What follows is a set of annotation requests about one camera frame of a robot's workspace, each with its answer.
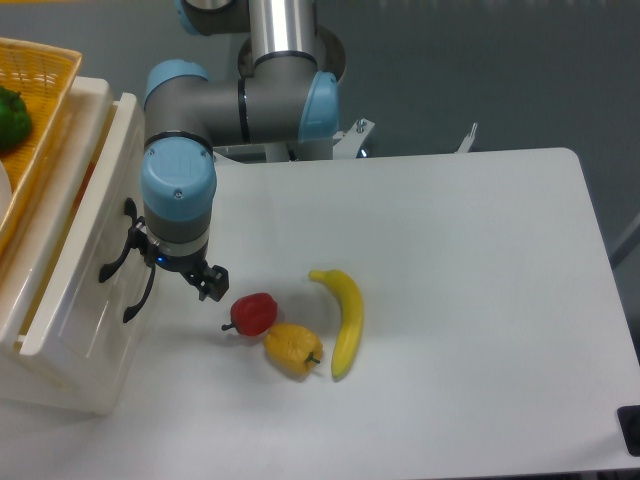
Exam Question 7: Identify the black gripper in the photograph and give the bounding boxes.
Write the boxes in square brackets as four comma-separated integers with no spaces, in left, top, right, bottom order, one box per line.
[127,216,229,302]

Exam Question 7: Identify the black top drawer handle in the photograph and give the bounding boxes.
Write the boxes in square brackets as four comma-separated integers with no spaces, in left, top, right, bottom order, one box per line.
[98,197,140,283]

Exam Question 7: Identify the black drawer handle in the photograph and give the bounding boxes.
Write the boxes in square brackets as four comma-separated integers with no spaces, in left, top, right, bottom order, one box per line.
[123,266,156,324]
[98,197,140,283]

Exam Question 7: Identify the white top drawer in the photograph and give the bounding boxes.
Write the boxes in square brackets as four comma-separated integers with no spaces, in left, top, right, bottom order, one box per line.
[20,93,146,363]

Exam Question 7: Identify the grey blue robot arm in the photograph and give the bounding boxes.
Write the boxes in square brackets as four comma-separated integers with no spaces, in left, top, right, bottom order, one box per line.
[140,1,339,301]

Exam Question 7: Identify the white drawer cabinet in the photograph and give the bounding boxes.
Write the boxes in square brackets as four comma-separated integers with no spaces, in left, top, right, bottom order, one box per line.
[1,77,147,414]

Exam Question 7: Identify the red bell pepper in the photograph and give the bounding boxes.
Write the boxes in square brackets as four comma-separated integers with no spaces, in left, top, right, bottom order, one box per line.
[221,292,278,337]

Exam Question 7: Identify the orange bread roll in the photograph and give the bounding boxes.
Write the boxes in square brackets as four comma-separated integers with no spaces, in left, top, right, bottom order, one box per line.
[72,162,96,211]

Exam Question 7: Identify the yellow bell pepper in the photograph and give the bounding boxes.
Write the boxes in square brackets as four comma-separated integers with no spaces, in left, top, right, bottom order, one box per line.
[263,323,323,376]

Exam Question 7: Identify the yellow banana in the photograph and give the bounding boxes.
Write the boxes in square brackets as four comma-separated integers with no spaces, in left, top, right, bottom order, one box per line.
[308,269,365,381]

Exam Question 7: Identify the green bell pepper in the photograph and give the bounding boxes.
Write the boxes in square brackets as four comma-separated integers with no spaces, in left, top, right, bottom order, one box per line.
[0,86,32,152]

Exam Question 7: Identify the yellow woven basket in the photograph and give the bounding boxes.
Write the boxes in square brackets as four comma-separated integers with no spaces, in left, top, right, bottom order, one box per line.
[1,38,82,251]

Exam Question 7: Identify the black table corner fixture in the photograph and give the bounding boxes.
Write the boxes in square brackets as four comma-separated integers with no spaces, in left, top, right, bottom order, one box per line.
[617,405,640,457]

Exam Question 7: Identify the black lower drawer handle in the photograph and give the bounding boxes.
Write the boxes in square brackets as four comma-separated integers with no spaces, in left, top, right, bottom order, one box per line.
[123,266,156,324]

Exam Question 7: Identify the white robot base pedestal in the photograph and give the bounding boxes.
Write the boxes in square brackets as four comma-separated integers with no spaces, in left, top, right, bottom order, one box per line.
[212,27,376,164]

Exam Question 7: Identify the white bracket behind table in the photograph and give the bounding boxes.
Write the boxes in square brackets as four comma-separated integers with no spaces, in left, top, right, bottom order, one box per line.
[455,122,478,154]

